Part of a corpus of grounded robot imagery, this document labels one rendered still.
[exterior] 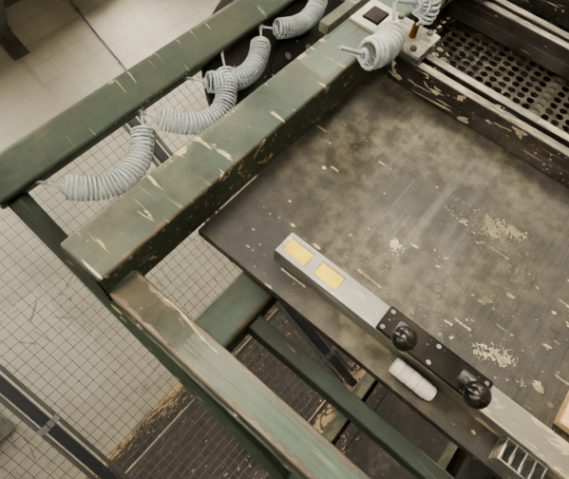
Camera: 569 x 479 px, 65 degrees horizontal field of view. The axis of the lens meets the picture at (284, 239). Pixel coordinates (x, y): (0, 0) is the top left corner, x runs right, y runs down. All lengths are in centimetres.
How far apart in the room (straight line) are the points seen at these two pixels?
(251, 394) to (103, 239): 34
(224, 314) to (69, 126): 67
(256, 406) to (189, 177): 40
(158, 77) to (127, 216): 65
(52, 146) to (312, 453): 93
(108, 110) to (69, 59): 445
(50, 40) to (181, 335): 522
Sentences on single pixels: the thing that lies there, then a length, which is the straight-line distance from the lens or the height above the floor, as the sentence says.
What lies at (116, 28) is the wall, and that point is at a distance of 595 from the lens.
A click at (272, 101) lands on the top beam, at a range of 94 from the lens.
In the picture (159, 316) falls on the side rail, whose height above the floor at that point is 176.
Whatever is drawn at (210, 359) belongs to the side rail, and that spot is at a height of 166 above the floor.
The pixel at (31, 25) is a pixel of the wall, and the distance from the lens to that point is 586.
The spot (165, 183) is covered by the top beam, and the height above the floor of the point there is 191.
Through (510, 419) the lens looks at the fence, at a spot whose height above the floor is 131.
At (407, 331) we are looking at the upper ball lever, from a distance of 67.
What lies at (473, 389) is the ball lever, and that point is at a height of 145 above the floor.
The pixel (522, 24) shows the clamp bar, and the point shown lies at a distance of 139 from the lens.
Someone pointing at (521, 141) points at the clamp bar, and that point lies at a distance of 113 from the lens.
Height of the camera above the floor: 192
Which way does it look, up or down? 16 degrees down
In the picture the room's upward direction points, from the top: 39 degrees counter-clockwise
